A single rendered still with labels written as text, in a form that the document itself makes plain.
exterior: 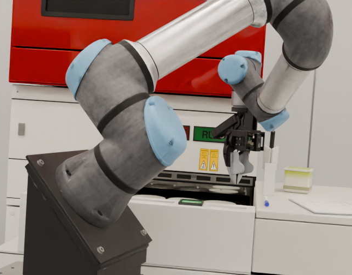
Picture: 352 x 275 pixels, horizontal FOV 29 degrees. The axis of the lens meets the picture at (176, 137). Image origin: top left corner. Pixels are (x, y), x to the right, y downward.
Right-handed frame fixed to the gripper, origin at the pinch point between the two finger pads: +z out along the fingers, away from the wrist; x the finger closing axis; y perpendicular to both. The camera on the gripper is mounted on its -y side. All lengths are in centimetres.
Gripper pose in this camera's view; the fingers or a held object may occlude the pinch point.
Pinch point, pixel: (234, 179)
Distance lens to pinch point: 191.4
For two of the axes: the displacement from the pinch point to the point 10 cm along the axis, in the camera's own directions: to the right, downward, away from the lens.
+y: 6.2, 0.8, -7.8
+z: -0.6, 10.0, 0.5
